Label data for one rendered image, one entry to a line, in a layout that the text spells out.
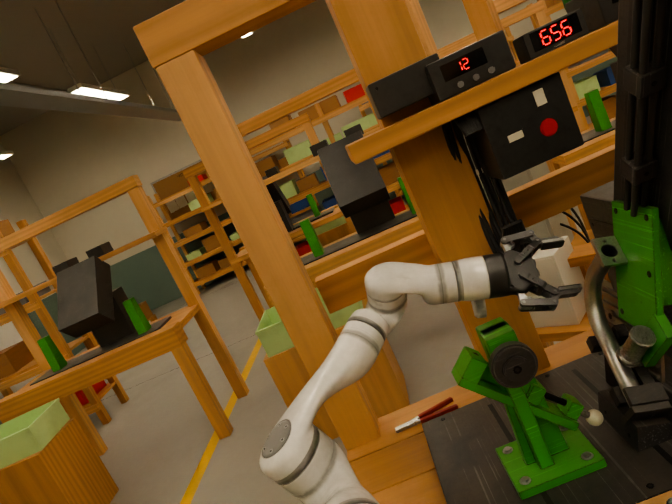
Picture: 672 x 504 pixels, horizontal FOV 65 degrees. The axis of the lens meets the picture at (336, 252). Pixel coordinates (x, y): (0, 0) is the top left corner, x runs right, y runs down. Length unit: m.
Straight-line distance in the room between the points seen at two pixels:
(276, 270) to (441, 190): 0.40
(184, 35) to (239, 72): 9.92
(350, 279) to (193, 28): 0.65
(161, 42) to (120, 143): 10.64
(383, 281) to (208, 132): 0.52
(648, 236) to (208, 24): 0.90
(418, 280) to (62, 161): 11.73
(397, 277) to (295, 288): 0.37
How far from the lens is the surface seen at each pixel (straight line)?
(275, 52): 11.04
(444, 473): 1.11
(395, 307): 0.91
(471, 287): 0.90
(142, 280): 12.13
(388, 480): 1.20
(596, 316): 1.07
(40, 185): 12.70
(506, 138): 1.09
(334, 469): 0.77
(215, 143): 1.17
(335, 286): 1.28
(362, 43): 1.16
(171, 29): 1.21
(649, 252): 0.93
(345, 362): 0.81
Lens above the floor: 1.55
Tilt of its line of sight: 10 degrees down
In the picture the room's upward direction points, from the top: 25 degrees counter-clockwise
